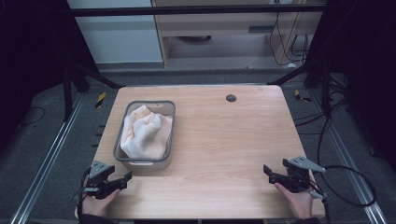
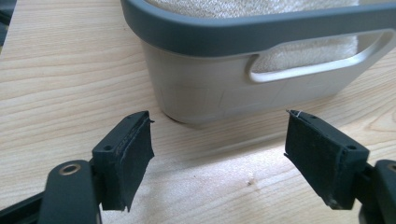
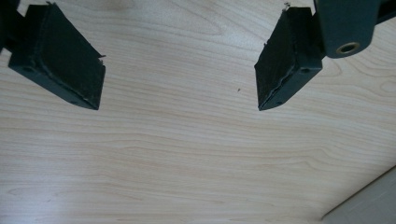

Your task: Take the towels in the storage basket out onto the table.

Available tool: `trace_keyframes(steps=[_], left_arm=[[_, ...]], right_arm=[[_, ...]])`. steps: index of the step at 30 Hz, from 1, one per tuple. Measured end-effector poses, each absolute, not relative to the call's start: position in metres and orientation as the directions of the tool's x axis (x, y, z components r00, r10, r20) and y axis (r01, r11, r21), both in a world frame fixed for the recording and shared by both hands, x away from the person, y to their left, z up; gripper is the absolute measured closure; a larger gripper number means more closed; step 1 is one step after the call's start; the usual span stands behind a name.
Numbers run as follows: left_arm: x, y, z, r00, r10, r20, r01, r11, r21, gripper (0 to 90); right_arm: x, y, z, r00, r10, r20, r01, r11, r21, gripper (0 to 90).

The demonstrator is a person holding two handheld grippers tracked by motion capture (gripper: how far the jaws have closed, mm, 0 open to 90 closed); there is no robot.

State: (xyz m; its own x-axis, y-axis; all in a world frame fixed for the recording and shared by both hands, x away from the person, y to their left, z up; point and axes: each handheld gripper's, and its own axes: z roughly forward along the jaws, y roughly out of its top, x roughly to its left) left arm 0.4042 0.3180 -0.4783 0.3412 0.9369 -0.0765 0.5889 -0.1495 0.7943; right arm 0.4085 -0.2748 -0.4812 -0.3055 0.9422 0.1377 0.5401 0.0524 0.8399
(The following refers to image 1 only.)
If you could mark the cream white cloth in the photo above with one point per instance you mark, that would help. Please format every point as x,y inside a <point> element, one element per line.
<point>144,133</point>

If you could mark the white cabinet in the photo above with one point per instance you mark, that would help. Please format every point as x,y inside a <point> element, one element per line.
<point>118,37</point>

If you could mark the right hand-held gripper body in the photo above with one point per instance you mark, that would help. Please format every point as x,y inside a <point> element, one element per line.
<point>297,177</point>

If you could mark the aluminium floor rail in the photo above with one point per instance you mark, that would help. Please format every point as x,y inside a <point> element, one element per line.
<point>46,161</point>
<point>351,174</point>

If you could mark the dark round table grommet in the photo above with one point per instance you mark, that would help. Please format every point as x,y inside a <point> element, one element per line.
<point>231,98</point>

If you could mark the person's left hand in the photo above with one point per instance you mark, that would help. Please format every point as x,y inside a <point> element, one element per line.
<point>95,206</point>

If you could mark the grey plastic basket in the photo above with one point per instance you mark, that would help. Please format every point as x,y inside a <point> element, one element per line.
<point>143,164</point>

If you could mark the black metal stand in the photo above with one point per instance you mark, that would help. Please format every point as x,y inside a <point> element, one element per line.
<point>67,93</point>
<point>325,90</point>

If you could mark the black horizontal bar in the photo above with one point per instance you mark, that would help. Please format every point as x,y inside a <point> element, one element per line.
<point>186,11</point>

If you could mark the dark curtain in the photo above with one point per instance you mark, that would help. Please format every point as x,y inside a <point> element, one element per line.
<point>31,62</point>
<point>367,62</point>

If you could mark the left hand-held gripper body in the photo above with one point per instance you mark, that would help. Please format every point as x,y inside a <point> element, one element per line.
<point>101,169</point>

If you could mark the yellow black striped tape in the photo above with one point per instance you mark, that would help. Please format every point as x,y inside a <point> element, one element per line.
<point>301,97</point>
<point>100,100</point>

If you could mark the person's right hand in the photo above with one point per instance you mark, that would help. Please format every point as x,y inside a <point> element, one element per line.
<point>300,203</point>

